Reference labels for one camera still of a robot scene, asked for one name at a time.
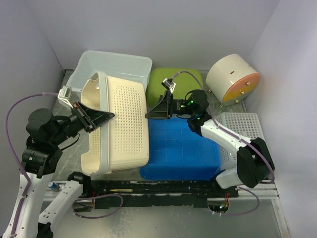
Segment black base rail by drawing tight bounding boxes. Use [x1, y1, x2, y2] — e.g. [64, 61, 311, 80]
[75, 179, 238, 209]

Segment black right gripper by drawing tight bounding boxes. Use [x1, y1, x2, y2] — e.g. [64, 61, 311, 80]
[142, 90, 195, 120]

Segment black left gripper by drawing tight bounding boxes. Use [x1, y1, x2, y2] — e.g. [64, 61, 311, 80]
[52, 100, 116, 144]

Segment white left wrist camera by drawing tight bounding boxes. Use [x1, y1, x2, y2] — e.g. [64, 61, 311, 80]
[57, 85, 73, 110]

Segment large white plastic tub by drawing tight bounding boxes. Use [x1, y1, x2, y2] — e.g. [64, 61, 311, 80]
[66, 50, 153, 93]

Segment cream cylinder with orange lid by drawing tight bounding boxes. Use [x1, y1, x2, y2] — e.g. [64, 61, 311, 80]
[206, 54, 261, 106]

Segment blue capacitor cylinder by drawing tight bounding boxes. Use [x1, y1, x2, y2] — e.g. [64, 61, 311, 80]
[48, 181, 60, 191]

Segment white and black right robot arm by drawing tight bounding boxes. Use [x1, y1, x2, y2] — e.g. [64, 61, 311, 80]
[145, 90, 275, 197]

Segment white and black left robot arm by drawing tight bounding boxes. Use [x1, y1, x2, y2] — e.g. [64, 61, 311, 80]
[2, 102, 114, 238]

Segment cream perforated laundry basket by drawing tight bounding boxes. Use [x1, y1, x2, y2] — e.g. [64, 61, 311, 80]
[81, 71, 149, 176]

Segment white perforated plastic basket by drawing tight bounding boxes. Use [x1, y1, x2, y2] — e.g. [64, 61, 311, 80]
[215, 112, 265, 171]

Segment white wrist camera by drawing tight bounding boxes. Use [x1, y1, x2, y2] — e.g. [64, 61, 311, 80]
[161, 78, 176, 93]
[57, 85, 73, 110]

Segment yellow pencil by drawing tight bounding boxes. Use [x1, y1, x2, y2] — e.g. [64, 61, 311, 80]
[109, 188, 133, 192]

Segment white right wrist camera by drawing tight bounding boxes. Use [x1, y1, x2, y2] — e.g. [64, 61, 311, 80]
[161, 78, 176, 93]

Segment blue plastic tub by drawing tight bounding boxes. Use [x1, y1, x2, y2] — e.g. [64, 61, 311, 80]
[140, 118, 221, 181]

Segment green plastic tray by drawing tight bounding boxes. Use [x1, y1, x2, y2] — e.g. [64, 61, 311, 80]
[146, 68, 204, 111]

